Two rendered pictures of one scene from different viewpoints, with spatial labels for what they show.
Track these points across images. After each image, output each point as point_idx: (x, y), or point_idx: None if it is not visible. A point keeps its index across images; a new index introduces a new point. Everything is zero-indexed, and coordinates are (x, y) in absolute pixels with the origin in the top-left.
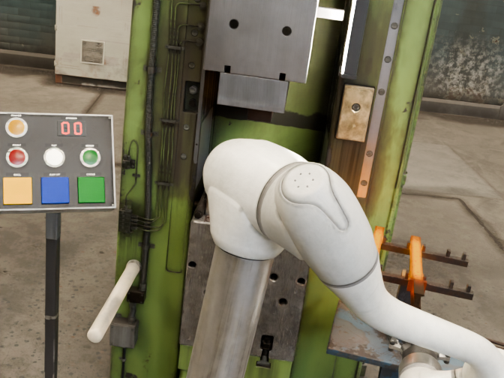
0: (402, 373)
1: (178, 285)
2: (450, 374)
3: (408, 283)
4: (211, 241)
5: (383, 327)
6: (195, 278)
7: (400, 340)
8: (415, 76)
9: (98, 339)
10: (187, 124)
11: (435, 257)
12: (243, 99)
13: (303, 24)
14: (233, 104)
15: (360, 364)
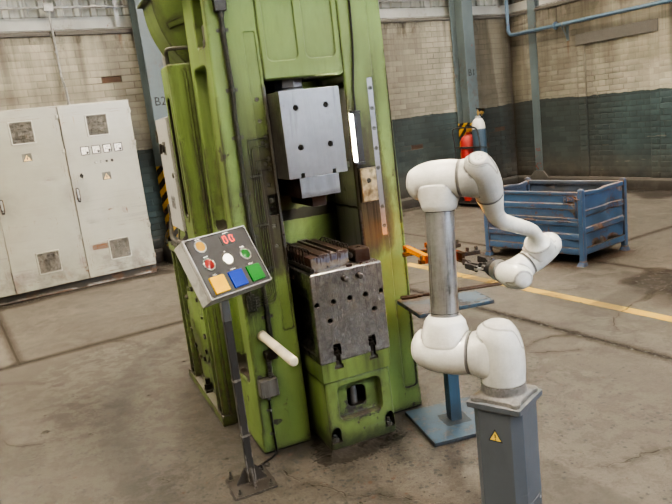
0: (495, 269)
1: (294, 337)
2: (519, 254)
3: None
4: (324, 285)
5: (505, 223)
6: (320, 314)
7: None
8: (392, 153)
9: (297, 362)
10: (274, 224)
11: None
12: (316, 190)
13: (338, 137)
14: (311, 195)
15: None
